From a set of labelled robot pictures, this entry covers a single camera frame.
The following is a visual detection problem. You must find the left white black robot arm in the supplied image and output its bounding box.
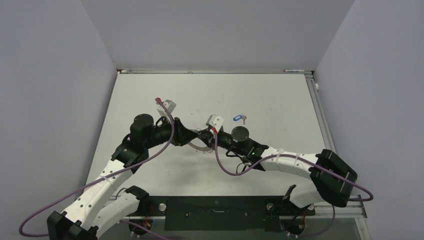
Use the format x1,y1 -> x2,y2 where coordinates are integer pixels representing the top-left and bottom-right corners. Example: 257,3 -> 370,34
47,114 -> 199,240

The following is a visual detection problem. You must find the marker pen at wall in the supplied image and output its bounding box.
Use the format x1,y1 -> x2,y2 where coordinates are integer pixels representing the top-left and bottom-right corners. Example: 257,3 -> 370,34
284,69 -> 306,73

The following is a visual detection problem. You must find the key with blue tag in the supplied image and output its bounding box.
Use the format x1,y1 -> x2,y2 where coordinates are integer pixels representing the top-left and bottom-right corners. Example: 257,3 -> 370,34
233,114 -> 247,125

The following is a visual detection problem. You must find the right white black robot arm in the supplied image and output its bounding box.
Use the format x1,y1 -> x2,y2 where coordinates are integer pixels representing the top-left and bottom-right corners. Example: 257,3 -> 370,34
197,126 -> 358,214

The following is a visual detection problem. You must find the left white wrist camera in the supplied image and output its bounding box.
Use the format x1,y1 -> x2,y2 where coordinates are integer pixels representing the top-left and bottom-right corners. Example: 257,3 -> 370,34
157,99 -> 177,121

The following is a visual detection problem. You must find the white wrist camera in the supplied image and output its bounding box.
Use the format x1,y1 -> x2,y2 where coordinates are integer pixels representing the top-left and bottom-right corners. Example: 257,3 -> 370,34
157,99 -> 177,121
205,114 -> 225,132

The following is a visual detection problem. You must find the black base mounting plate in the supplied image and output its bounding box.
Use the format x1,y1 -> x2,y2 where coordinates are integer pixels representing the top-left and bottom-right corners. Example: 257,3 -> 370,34
129,196 -> 316,232

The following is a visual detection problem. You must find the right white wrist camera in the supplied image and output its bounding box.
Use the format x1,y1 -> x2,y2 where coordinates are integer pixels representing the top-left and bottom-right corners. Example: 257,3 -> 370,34
205,114 -> 225,132

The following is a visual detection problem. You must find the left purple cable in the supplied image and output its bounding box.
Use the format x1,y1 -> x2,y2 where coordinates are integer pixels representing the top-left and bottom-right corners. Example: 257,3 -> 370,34
18,97 -> 176,238

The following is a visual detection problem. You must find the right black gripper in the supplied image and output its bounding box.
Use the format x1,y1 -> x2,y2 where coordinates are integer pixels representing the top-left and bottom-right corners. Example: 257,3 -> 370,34
197,127 -> 246,156

